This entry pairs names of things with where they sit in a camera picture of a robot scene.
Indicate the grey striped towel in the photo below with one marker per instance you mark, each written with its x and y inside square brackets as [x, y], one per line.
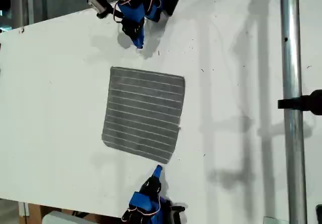
[143, 113]

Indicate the white box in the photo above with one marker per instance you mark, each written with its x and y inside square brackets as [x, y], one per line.
[60, 219]

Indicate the black round object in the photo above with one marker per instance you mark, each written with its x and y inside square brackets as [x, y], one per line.
[4, 1]

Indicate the black flat device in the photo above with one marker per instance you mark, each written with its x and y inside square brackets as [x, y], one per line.
[319, 214]

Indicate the short black camera stalk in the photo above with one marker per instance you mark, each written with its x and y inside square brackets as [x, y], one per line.
[105, 12]

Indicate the silver black camera box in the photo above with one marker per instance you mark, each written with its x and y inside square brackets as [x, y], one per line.
[96, 0]

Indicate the wooden table frame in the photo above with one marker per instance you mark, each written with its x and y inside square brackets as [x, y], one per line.
[35, 214]

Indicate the small metal table bracket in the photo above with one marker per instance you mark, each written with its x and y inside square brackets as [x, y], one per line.
[21, 30]

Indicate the steel post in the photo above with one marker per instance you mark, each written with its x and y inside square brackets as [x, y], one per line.
[291, 58]

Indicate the black post clamp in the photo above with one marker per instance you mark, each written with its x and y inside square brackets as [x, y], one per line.
[309, 103]

